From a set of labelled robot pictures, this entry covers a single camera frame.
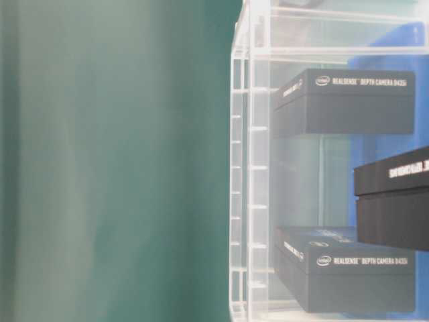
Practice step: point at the green table cloth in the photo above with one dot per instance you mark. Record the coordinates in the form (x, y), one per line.
(114, 160)

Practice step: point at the black camera box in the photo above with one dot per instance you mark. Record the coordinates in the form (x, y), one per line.
(392, 201)
(345, 101)
(328, 271)

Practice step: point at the blue plastic sheet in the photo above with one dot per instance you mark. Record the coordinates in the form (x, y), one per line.
(390, 156)

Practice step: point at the clear plastic storage case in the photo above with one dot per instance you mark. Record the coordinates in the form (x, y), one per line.
(306, 180)

